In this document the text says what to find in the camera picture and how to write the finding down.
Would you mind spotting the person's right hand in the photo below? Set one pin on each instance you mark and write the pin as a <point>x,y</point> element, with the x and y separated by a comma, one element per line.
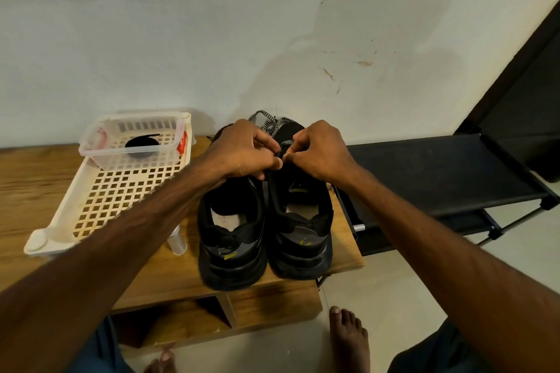
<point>319,151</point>

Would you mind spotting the person's left hand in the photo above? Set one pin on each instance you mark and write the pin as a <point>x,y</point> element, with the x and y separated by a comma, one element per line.
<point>241,154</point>

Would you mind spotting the black shoelaces bundle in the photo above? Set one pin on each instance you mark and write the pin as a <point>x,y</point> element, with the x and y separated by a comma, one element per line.
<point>142,141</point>

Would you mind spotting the black shoe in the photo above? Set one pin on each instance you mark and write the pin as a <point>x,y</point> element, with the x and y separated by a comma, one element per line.
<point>302,250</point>
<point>232,259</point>

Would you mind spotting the person's right forearm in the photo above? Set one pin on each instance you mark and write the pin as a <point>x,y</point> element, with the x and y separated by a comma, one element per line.
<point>464,272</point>

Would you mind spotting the person's left forearm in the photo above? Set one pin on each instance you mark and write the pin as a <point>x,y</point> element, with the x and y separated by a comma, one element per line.
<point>87,281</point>

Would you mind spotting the person's blue shorts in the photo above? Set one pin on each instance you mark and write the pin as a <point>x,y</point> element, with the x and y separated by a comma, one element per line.
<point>437,351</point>

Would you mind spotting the red label sticker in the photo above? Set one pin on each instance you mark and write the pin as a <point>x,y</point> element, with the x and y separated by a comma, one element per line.
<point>182,142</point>

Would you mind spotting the black shoe rack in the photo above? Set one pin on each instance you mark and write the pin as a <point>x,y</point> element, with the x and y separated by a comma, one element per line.
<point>437,176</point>

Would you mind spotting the large white plastic tray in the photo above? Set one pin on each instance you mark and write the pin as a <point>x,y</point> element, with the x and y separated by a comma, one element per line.
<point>109,202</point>

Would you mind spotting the small white plastic basket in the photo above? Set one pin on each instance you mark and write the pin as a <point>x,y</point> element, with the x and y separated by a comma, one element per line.
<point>101,157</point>

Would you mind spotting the dark door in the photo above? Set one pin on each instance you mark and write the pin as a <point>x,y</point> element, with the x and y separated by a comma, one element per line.
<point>525,106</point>

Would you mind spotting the low wooden table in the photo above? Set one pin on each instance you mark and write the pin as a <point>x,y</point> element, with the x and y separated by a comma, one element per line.
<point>26,193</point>

